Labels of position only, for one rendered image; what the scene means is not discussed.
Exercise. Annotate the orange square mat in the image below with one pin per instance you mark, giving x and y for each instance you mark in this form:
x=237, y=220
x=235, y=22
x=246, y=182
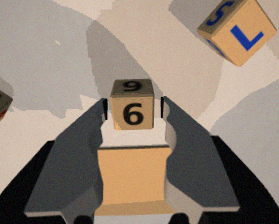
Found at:
x=133, y=180

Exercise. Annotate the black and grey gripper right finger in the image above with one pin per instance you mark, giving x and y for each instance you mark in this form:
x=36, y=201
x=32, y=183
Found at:
x=206, y=180

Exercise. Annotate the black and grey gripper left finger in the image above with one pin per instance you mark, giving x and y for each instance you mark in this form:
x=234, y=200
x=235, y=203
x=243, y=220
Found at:
x=62, y=180

